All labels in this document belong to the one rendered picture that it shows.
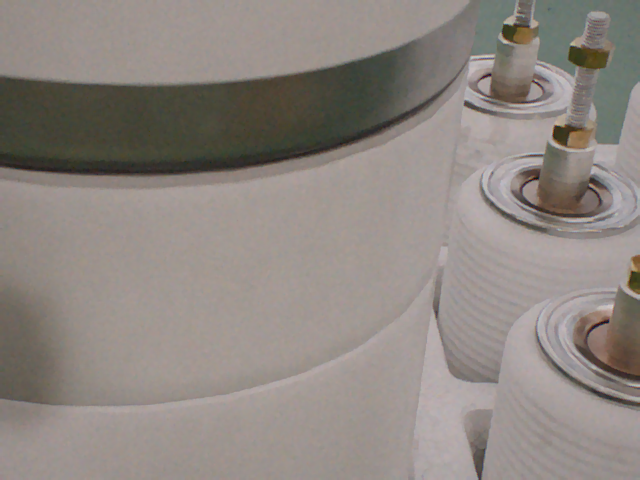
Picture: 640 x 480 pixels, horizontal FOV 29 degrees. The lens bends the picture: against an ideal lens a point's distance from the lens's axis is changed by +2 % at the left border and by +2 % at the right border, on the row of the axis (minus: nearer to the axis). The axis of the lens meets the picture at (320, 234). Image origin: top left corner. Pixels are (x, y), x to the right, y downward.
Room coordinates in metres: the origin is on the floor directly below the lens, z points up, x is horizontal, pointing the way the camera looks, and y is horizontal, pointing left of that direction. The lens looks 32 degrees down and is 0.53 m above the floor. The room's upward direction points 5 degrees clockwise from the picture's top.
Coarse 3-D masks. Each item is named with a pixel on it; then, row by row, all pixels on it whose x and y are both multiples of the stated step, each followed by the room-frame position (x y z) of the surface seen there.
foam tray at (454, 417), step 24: (432, 312) 0.51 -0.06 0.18; (432, 336) 0.49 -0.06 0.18; (432, 360) 0.47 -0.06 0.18; (432, 384) 0.45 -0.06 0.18; (456, 384) 0.46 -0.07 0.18; (480, 384) 0.46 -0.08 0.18; (432, 408) 0.44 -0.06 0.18; (456, 408) 0.44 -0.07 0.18; (480, 408) 0.44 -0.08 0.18; (432, 432) 0.42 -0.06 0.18; (456, 432) 0.42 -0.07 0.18; (480, 432) 0.44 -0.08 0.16; (432, 456) 0.40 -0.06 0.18; (456, 456) 0.41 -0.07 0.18; (480, 456) 0.44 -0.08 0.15
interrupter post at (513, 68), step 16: (496, 48) 0.63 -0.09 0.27; (512, 48) 0.62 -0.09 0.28; (528, 48) 0.62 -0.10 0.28; (496, 64) 0.63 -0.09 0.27; (512, 64) 0.62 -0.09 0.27; (528, 64) 0.62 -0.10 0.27; (496, 80) 0.62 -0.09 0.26; (512, 80) 0.62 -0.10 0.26; (528, 80) 0.62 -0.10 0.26; (512, 96) 0.62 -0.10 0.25
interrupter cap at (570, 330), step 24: (600, 288) 0.43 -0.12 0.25; (552, 312) 0.41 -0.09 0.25; (576, 312) 0.41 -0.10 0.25; (600, 312) 0.42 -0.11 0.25; (552, 336) 0.40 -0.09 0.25; (576, 336) 0.40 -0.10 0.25; (600, 336) 0.40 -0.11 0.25; (552, 360) 0.38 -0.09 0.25; (576, 360) 0.38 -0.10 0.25; (600, 360) 0.39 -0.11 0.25; (576, 384) 0.37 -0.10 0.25; (600, 384) 0.37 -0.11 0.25; (624, 384) 0.37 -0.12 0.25
